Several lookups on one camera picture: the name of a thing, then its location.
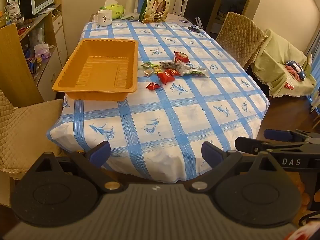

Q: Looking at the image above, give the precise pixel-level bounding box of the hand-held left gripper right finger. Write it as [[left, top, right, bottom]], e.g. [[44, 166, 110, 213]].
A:
[[189, 141, 282, 193]]

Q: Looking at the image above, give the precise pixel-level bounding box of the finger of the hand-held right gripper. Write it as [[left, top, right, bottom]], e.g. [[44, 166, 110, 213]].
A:
[[265, 129, 320, 143], [235, 137, 320, 154]]

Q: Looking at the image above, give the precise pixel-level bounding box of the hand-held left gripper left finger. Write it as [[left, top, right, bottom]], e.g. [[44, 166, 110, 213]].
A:
[[35, 142, 125, 194]]

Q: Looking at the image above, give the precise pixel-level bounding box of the orange plastic tray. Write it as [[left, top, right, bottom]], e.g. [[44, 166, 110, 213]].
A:
[[52, 39, 139, 102]]

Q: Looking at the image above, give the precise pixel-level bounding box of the white green long packet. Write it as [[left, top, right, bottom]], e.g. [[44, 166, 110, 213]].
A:
[[180, 68, 210, 78]]

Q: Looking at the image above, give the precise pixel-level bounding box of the red square snack packet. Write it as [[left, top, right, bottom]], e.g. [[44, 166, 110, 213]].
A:
[[157, 71, 175, 85]]

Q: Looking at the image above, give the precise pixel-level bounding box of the clear silver snack packet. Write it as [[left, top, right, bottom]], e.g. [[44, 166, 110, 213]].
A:
[[159, 60, 187, 71]]

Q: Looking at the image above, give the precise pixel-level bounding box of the large red snack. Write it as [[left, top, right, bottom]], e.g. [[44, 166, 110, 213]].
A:
[[174, 51, 190, 63]]

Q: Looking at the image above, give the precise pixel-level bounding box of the blue checked tablecloth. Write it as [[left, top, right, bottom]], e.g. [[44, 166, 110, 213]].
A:
[[47, 19, 271, 183]]

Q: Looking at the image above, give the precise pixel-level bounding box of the patterned cushion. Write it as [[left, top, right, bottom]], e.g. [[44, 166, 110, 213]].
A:
[[285, 60, 307, 82]]

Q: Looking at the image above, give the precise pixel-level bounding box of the sofa with green cover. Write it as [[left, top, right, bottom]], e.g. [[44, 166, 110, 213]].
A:
[[251, 29, 317, 98]]

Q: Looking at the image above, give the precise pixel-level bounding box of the beige quilted chair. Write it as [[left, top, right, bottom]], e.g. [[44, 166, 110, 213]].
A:
[[215, 12, 268, 70], [0, 89, 64, 180]]

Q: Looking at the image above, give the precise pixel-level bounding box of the white plastic bag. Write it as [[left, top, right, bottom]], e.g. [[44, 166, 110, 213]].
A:
[[34, 44, 50, 59]]

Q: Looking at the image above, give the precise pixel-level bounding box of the wooden shelf cabinet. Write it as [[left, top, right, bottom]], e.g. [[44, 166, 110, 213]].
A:
[[0, 0, 69, 100]]

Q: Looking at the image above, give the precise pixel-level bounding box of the wooden panel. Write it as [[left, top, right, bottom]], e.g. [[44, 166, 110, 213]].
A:
[[0, 22, 44, 108]]

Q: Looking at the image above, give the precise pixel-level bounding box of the white mug with bear print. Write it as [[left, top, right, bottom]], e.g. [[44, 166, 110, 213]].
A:
[[93, 9, 112, 27]]

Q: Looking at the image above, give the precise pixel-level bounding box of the grey cloth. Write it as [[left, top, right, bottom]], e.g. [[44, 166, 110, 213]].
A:
[[120, 12, 140, 21]]

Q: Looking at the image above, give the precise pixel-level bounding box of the green tissue pack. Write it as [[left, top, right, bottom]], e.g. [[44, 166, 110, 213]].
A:
[[100, 0, 125, 20]]

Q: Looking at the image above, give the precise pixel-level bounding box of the black appliance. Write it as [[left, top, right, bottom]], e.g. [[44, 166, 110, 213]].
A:
[[185, 0, 218, 30]]

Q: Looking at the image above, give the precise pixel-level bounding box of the white thermos bottle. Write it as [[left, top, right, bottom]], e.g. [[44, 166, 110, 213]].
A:
[[125, 0, 137, 14]]

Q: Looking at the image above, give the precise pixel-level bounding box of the large sunflower seed bag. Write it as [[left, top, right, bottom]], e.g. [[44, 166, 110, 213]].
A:
[[139, 0, 174, 24]]

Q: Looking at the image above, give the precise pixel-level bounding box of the green white pouch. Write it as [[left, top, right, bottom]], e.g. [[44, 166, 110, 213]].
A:
[[4, 0, 21, 22]]

